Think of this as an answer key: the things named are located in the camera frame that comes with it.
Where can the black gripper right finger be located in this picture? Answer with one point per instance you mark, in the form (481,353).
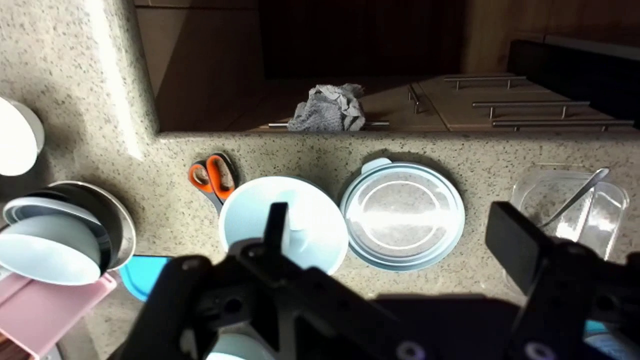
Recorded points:
(572,301)

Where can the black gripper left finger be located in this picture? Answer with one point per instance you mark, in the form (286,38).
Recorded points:
(233,307)

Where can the clear glass rectangular container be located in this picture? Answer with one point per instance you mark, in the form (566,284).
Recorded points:
(600,221)

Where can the turquoise flat dish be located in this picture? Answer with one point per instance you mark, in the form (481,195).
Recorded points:
(147,275)

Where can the large light blue bowl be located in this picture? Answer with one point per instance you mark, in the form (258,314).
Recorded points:
(312,221)

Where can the dark stacked bowl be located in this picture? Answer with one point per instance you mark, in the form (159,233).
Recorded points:
(111,216)

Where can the pink utensil holder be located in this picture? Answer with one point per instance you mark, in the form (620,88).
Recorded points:
(46,313)

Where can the pale blue stacked bowl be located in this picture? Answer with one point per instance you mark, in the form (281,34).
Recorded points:
(46,252)

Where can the grey crumpled cloth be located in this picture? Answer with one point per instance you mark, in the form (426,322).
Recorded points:
(330,109)

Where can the wooden lower cabinet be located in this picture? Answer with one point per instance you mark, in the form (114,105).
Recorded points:
(201,67)

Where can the small white bowl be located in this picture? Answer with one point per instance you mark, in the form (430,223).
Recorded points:
(15,137)

